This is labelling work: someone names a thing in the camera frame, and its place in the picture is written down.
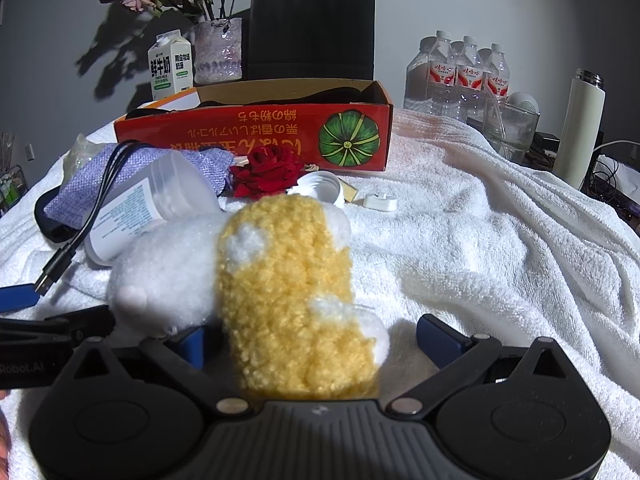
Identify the pack of water bottles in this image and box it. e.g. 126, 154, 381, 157
404, 30, 513, 121

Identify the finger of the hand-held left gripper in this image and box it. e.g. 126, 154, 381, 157
0, 304, 117, 350
0, 284, 41, 311

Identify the small black device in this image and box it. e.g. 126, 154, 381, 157
532, 130, 563, 161

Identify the yellow and white plush toy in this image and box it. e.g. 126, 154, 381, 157
107, 195, 393, 401

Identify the tangle of cables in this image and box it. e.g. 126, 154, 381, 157
590, 140, 640, 221

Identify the small white adapter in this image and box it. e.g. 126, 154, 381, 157
363, 192, 398, 210

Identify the white thermos flask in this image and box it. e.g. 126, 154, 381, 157
554, 67, 606, 191

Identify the red artificial rose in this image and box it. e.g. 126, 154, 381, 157
229, 146, 307, 198

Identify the white towel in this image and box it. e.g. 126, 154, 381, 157
0, 107, 640, 480

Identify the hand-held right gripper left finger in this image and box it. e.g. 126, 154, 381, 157
47, 326, 253, 416

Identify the purple fabric pouch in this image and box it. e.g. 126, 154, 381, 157
42, 142, 236, 233

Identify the translucent plastic bottle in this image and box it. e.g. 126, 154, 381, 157
84, 150, 221, 266

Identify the black paper bag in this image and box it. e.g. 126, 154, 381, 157
247, 0, 377, 82

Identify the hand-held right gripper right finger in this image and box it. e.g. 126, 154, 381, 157
389, 313, 596, 418

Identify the red cardboard box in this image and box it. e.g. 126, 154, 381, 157
114, 79, 395, 173

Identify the clear plastic bag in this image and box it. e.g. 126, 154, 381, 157
62, 132, 118, 171

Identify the clear glass cup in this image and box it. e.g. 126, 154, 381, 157
482, 95, 541, 163

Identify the purple glass vase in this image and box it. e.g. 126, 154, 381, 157
192, 16, 244, 86

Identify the white bottle cap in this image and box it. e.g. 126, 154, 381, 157
286, 171, 346, 208

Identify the white round speaker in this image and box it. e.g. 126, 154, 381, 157
507, 91, 541, 116

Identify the black cable with plug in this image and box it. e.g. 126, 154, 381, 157
34, 187, 76, 243

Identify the white milk carton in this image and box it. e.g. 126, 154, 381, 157
147, 30, 195, 102

